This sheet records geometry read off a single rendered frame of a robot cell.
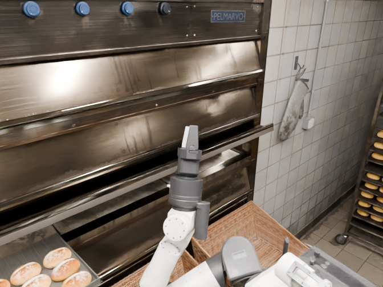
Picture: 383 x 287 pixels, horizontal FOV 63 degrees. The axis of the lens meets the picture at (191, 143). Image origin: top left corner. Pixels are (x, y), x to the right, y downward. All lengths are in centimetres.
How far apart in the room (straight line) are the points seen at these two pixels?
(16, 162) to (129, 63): 54
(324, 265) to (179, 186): 45
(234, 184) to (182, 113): 70
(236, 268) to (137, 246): 78
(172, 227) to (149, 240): 84
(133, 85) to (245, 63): 70
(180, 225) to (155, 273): 16
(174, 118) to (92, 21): 55
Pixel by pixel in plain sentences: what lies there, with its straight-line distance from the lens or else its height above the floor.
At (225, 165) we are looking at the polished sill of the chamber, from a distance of 186.
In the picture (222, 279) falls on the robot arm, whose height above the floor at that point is 134.
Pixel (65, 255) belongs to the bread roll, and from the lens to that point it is 129.
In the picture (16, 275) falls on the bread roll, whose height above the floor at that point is 122.
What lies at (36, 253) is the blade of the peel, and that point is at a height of 118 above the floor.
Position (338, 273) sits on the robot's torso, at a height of 140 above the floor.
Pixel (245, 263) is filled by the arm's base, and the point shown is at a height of 140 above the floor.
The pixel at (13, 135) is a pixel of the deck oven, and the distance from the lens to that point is 115.
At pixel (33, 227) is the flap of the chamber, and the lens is 113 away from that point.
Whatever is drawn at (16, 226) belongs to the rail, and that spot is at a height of 143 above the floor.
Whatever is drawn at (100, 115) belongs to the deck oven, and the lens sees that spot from 124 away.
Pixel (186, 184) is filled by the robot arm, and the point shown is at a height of 163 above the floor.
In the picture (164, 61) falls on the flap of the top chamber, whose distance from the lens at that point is 137.
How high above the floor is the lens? 205
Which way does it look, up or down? 24 degrees down
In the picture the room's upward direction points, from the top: straight up
